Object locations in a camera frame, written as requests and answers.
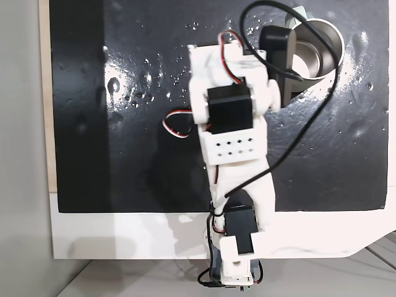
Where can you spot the round metal cup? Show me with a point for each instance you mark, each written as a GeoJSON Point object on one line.
{"type": "Point", "coordinates": [328, 40]}

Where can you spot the beige wooden board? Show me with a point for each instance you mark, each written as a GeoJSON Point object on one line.
{"type": "Point", "coordinates": [46, 92]}

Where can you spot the pale green plastic piece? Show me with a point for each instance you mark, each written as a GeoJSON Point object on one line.
{"type": "Point", "coordinates": [298, 13]}

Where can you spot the black glossy mat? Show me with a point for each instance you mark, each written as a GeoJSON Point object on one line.
{"type": "Point", "coordinates": [123, 170]}

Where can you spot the black camera box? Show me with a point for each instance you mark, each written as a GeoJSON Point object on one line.
{"type": "Point", "coordinates": [275, 46]}

